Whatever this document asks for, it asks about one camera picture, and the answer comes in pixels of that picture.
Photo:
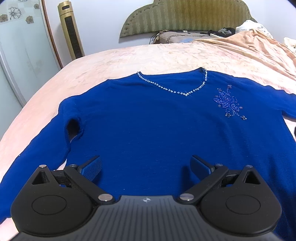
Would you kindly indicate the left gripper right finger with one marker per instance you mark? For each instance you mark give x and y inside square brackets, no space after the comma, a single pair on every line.
[210,176]

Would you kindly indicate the blue beaded sweater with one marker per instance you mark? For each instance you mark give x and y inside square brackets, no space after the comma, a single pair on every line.
[146,128]

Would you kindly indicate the green striped headboard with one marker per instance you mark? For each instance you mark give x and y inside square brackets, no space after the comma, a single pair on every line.
[194,15]

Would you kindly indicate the pink floral bed sheet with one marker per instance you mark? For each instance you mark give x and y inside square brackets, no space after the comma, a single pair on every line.
[83,74]

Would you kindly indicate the striped brown pillow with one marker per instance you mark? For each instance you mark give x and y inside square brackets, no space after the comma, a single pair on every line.
[167,37]

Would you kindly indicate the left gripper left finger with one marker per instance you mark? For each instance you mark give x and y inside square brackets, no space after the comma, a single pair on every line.
[81,177]

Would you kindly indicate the glass wardrobe door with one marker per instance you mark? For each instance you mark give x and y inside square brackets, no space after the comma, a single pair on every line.
[28,59]

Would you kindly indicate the black clothing on pillow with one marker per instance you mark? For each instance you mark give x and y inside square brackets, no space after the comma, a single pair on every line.
[224,32]

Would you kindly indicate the white quilt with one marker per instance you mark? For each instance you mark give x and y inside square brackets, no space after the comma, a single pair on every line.
[249,25]

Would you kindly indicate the orange blanket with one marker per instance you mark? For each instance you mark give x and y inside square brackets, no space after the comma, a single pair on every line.
[253,55]

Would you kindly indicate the gold tower fan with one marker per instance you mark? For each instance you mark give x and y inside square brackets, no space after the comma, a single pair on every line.
[70,30]

